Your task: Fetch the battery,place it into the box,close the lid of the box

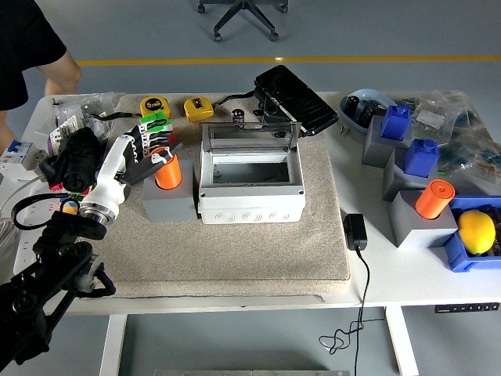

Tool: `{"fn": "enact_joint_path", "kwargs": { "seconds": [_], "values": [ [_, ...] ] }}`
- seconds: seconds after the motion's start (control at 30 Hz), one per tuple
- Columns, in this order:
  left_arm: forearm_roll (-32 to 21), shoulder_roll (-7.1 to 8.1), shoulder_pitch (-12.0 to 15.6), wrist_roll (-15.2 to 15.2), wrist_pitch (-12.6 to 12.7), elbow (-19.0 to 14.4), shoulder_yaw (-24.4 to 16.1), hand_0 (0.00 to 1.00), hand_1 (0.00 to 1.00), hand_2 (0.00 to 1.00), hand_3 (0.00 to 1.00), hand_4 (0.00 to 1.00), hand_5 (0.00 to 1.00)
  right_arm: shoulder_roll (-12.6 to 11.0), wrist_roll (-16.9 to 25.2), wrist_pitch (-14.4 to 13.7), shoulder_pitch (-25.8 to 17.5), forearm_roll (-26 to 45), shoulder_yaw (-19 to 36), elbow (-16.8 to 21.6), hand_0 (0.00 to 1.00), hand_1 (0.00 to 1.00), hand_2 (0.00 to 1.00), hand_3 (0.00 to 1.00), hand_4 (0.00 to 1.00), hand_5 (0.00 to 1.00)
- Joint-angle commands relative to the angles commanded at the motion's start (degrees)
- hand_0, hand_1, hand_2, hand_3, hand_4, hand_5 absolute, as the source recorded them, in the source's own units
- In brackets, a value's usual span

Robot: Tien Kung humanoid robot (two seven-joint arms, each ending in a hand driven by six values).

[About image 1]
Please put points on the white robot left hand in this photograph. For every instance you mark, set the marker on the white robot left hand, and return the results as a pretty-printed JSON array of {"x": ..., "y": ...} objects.
[{"x": 109, "y": 172}]

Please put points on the orange cylinder battery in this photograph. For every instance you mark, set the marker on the orange cylinder battery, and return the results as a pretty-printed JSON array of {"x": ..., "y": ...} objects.
[
  {"x": 432, "y": 201},
  {"x": 170, "y": 176}
]

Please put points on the grey junction box with lid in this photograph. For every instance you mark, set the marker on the grey junction box with lid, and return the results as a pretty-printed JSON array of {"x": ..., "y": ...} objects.
[{"x": 250, "y": 203}]

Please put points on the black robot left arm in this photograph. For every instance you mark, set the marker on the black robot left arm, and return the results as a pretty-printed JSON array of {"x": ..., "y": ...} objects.
[{"x": 58, "y": 270}]

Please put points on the blue block battery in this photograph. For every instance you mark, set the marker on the blue block battery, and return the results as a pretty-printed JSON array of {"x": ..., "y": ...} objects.
[
  {"x": 395, "y": 123},
  {"x": 420, "y": 158}
]

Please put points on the black cloth bundle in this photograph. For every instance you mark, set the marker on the black cloth bundle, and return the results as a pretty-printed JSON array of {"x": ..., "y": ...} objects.
[{"x": 78, "y": 156}]

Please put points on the rubik's cube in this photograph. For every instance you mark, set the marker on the rubik's cube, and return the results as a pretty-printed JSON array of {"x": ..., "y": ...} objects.
[
  {"x": 67, "y": 207},
  {"x": 154, "y": 118}
]

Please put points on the grey block with round hole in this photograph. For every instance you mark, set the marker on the grey block with round hole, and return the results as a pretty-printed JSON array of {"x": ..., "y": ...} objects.
[{"x": 168, "y": 203}]

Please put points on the clear bags of small parts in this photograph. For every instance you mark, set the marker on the clear bags of small parts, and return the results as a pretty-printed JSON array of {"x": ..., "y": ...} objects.
[{"x": 72, "y": 113}]

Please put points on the yellow tape measure 5m label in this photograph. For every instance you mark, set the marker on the yellow tape measure 5m label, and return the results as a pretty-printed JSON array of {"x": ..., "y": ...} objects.
[{"x": 154, "y": 105}]

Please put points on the white circuit breaker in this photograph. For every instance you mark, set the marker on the white circuit breaker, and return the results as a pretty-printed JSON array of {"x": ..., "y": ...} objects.
[{"x": 17, "y": 156}]

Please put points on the white power strip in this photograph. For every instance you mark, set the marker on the white power strip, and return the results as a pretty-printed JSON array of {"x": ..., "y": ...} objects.
[{"x": 27, "y": 219}]

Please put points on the yellow tape measure black label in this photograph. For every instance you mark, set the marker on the yellow tape measure black label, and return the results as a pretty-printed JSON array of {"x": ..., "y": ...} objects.
[{"x": 199, "y": 109}]

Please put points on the small black capacitor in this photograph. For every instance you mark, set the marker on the small black capacitor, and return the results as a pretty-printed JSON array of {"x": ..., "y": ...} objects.
[{"x": 237, "y": 114}]

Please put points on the grey-brown mat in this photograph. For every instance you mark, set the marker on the grey-brown mat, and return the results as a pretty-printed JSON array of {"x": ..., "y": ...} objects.
[{"x": 235, "y": 254}]

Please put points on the person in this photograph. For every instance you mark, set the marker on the person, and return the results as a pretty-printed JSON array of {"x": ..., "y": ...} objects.
[{"x": 23, "y": 47}]

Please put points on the white table leg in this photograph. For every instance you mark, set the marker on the white table leg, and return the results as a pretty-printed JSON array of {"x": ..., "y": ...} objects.
[
  {"x": 113, "y": 344},
  {"x": 403, "y": 344}
]

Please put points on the black flat case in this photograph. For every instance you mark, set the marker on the black flat case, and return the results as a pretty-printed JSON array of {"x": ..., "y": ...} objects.
[{"x": 297, "y": 98}]

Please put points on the black office chair base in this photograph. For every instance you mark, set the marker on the black office chair base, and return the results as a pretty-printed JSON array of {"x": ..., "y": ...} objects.
[{"x": 244, "y": 15}]

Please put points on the black power adapter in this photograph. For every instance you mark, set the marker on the black power adapter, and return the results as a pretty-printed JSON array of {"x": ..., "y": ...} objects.
[{"x": 355, "y": 231}]

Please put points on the grey holder block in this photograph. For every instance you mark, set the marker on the grey holder block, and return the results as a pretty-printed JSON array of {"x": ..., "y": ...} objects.
[
  {"x": 375, "y": 150},
  {"x": 411, "y": 229},
  {"x": 399, "y": 184}
]

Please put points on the light blue bowl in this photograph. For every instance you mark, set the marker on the light blue bowl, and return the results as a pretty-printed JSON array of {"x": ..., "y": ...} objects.
[{"x": 368, "y": 95}]

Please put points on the blue plastic bin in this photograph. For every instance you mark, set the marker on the blue plastic bin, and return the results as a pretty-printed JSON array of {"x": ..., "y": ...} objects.
[{"x": 458, "y": 254}]

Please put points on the clear bags of electronic parts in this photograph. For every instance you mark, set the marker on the clear bags of electronic parts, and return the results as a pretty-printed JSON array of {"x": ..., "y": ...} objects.
[{"x": 469, "y": 141}]

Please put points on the yellow lemon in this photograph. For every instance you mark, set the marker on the yellow lemon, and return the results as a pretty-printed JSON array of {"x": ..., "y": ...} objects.
[{"x": 475, "y": 233}]

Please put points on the black table control panel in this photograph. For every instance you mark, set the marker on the black table control panel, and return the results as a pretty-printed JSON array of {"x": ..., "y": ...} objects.
[{"x": 466, "y": 308}]

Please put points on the small metal bracket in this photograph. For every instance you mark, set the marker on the small metal bracket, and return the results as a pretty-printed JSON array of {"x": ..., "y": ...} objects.
[{"x": 344, "y": 131}]

